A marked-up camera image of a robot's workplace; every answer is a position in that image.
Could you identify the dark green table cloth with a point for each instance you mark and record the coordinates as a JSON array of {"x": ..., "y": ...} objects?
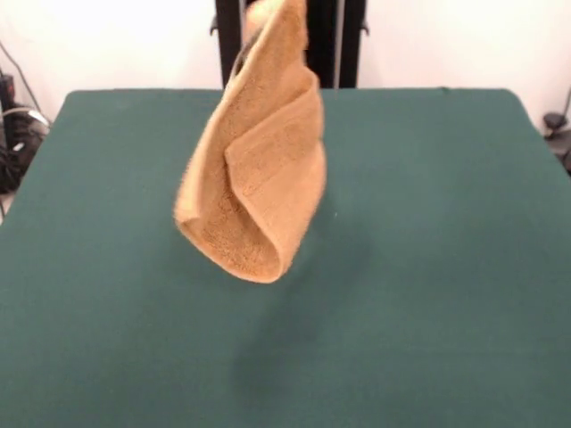
[{"x": 134, "y": 312}]

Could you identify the tall black metal rack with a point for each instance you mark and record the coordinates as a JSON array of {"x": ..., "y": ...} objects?
[{"x": 334, "y": 44}]

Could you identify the tan terry towel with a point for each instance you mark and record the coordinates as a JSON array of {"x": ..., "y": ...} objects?
[{"x": 259, "y": 178}]

